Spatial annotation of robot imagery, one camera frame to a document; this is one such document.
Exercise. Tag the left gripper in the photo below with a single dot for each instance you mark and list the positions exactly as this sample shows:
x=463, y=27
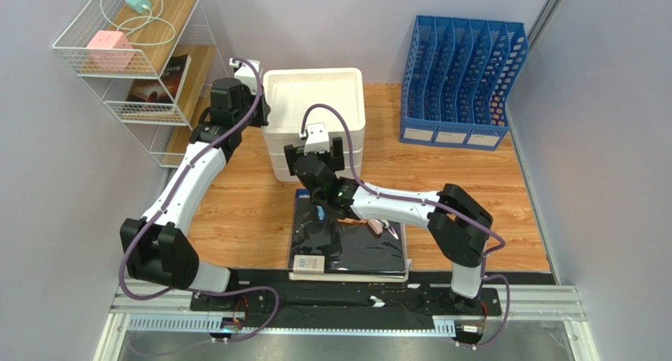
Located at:
x=265, y=109

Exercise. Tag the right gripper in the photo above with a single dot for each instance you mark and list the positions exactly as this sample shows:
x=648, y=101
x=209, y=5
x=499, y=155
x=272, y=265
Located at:
x=290, y=155

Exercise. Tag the white three drawer organizer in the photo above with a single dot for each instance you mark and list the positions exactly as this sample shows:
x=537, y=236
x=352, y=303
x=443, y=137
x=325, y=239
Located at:
x=290, y=92

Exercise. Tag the blue highlighter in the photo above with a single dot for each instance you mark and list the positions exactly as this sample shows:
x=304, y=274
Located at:
x=321, y=214

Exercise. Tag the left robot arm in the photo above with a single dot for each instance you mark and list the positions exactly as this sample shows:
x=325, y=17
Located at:
x=156, y=247

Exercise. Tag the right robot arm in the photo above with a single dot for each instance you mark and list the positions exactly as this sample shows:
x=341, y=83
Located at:
x=459, y=225

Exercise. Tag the blue folder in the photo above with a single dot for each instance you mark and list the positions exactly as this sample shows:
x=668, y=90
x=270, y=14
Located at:
x=302, y=193

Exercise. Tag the pink correction tape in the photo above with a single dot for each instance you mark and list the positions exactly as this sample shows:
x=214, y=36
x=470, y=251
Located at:
x=375, y=227

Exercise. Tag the dark cover book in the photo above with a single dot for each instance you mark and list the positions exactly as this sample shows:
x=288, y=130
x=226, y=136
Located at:
x=160, y=96

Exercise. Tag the clear plastic bag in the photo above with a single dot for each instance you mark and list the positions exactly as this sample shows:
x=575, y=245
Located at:
x=393, y=228

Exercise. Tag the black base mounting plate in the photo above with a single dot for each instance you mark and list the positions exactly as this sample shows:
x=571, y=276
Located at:
x=348, y=305

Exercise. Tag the pink cube power socket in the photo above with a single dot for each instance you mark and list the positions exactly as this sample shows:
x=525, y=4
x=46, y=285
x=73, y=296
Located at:
x=110, y=50

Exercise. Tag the blue file organizer rack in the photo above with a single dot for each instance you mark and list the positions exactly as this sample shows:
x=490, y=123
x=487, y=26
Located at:
x=458, y=75

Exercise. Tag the mint green charger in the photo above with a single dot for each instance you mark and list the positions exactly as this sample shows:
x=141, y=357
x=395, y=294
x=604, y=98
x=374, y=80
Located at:
x=139, y=6

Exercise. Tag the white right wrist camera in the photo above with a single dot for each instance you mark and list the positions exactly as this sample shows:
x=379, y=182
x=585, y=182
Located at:
x=316, y=138

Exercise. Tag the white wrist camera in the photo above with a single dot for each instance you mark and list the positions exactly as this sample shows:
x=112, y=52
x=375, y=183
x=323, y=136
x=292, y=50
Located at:
x=316, y=138
x=246, y=73

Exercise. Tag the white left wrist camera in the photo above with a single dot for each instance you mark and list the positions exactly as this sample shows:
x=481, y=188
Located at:
x=246, y=73

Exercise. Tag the white wire shelf rack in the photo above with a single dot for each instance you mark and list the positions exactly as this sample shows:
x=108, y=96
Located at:
x=151, y=63

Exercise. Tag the aluminium frame rail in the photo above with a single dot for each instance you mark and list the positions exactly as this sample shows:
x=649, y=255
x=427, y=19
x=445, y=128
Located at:
x=541, y=321

